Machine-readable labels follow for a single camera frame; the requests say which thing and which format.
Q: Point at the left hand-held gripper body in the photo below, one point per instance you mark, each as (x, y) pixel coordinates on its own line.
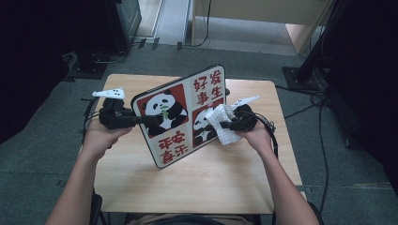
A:
(112, 117)

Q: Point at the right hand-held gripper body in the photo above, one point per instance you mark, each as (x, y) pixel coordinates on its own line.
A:
(245, 120)

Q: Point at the white waffle cloth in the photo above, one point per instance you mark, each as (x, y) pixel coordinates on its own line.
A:
(223, 134)

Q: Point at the panda picture sign board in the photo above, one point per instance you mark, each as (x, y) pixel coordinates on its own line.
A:
(178, 137)

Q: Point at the person's right hand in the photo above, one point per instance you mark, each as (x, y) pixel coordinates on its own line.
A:
(261, 137)

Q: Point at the person's left hand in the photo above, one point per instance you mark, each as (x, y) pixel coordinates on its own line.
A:
(97, 140)

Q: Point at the black flat stand base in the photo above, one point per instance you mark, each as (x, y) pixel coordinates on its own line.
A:
(86, 70)

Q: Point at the black stand with slanted pole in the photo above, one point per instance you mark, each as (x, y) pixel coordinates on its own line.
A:
(305, 75)

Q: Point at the grey tape piece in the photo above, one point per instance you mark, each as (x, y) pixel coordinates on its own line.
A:
(302, 188)

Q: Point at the black computer tower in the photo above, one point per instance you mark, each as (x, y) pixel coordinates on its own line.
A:
(125, 22)

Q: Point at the dark curtain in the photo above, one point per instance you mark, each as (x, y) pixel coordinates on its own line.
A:
(369, 93)
(28, 62)

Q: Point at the person's dark shirt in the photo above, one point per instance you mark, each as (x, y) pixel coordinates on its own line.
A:
(187, 221)

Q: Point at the light wooden cabinet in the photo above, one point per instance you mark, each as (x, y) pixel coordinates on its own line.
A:
(256, 11)

